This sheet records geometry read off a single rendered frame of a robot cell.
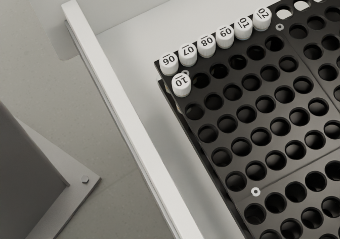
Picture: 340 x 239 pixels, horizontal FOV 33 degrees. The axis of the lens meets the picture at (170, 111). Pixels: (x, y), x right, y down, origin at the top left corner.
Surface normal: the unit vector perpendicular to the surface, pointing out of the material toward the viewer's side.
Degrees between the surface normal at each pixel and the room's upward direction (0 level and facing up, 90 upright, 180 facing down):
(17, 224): 90
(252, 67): 0
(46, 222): 0
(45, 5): 90
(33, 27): 0
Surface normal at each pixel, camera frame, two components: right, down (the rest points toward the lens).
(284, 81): -0.07, -0.40
